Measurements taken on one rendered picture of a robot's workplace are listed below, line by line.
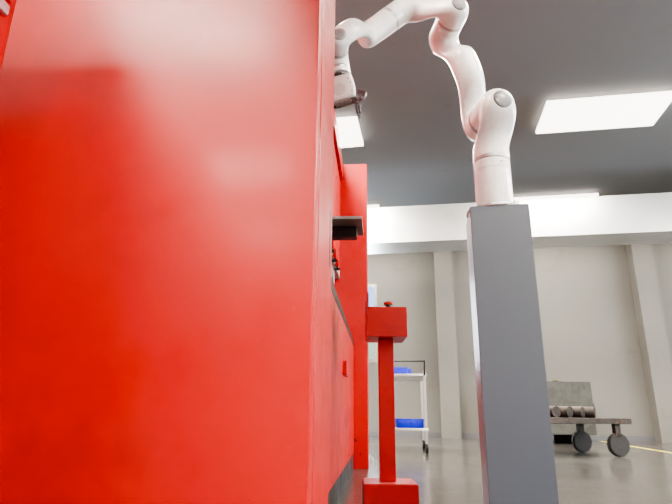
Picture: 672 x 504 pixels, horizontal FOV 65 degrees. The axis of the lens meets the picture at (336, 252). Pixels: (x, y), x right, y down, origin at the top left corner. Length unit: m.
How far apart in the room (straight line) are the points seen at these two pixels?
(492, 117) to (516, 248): 0.45
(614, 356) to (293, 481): 9.01
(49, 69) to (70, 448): 0.55
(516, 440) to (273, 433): 1.06
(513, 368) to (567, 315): 7.85
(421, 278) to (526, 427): 7.80
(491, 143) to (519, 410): 0.85
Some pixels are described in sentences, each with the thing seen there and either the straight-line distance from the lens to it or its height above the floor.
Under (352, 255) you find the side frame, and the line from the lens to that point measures 4.07.
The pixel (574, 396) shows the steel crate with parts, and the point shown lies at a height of 0.61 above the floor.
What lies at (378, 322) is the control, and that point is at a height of 0.72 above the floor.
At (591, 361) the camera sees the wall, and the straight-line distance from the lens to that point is 9.44.
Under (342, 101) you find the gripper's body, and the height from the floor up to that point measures 1.36.
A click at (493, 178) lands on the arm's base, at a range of 1.81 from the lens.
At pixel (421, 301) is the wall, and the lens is 9.24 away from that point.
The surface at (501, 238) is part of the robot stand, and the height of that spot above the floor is 0.89.
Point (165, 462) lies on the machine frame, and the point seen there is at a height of 0.31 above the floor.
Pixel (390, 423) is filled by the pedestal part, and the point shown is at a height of 0.33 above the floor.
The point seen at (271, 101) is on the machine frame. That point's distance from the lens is 0.79.
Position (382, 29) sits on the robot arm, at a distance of 2.02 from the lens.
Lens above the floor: 0.37
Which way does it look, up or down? 17 degrees up
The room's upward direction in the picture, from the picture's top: 1 degrees clockwise
